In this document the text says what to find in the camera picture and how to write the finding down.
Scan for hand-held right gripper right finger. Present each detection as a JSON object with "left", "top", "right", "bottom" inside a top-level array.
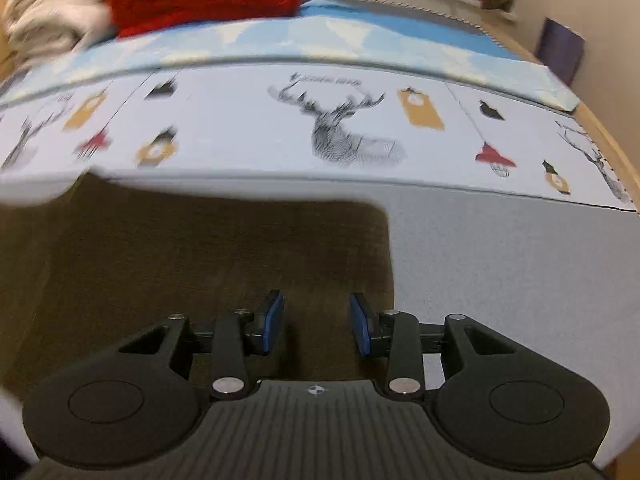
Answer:
[{"left": 348, "top": 292, "right": 522, "bottom": 402}]

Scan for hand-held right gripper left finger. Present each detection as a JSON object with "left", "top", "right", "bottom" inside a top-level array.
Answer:
[{"left": 117, "top": 289, "right": 286, "bottom": 402}]

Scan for olive corduroy pants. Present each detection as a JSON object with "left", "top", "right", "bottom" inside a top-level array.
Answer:
[{"left": 0, "top": 172, "right": 397, "bottom": 403}]

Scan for deer printed grey mat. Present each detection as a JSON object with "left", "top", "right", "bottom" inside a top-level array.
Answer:
[{"left": 0, "top": 62, "right": 640, "bottom": 480}]

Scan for blue cloud printed sheet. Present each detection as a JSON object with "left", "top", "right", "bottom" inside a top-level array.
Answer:
[{"left": 0, "top": 0, "right": 581, "bottom": 111}]

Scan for dark purple board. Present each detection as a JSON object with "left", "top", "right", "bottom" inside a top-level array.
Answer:
[{"left": 536, "top": 17, "right": 586, "bottom": 87}]

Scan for cream cloth pile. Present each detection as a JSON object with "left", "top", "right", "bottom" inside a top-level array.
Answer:
[{"left": 0, "top": 0, "right": 128, "bottom": 68}]

